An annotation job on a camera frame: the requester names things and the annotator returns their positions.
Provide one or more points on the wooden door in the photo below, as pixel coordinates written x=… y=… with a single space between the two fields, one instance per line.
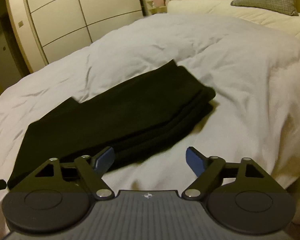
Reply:
x=2 y=42

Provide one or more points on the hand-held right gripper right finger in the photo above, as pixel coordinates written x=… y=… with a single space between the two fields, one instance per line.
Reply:
x=196 y=160

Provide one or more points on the white duvet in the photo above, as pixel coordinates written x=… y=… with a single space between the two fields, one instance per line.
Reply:
x=215 y=67

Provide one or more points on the cream panelled wardrobe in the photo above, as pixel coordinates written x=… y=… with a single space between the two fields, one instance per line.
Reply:
x=77 y=10

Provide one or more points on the black pants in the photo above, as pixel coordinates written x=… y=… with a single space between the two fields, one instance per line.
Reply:
x=115 y=110

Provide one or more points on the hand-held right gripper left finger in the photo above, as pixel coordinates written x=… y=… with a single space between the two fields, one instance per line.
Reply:
x=103 y=160

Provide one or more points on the small wall switch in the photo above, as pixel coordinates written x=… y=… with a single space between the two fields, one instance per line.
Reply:
x=20 y=23

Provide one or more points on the white pillow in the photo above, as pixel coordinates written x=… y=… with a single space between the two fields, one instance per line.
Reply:
x=215 y=8

